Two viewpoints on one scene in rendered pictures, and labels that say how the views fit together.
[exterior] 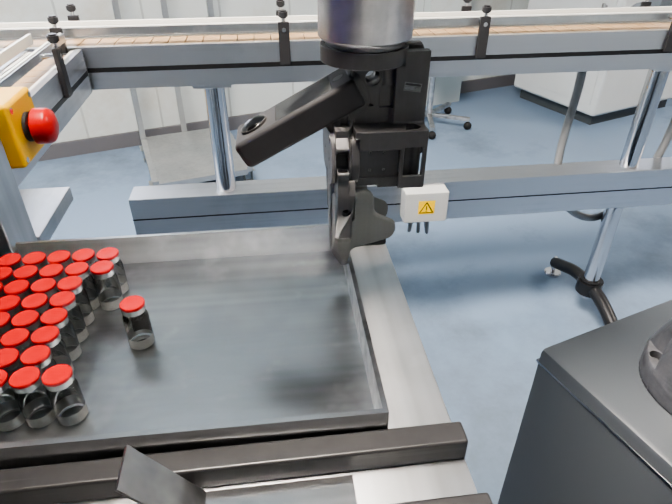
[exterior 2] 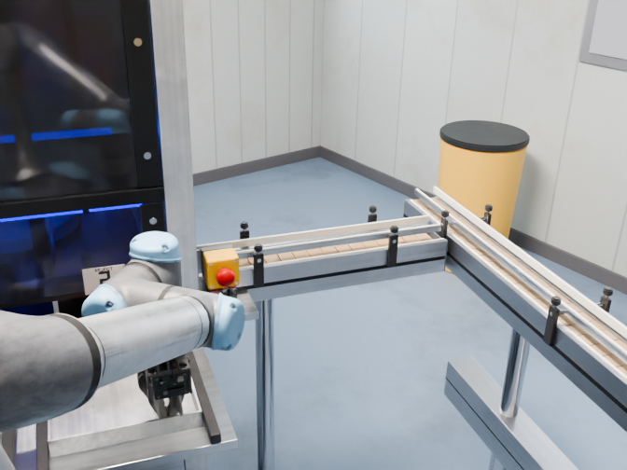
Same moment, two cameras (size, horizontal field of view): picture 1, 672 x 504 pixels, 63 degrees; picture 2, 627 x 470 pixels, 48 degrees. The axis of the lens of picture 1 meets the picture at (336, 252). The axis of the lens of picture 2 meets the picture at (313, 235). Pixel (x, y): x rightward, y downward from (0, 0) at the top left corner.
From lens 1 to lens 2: 1.25 m
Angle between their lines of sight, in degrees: 66
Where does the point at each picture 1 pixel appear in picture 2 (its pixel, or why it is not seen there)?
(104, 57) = (459, 254)
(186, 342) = (117, 387)
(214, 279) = not seen: hidden behind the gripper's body
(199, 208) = (478, 407)
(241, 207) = (500, 435)
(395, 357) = (104, 456)
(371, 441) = (41, 444)
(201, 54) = (503, 291)
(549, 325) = not seen: outside the picture
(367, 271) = (179, 439)
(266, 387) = (86, 417)
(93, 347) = not seen: hidden behind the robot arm
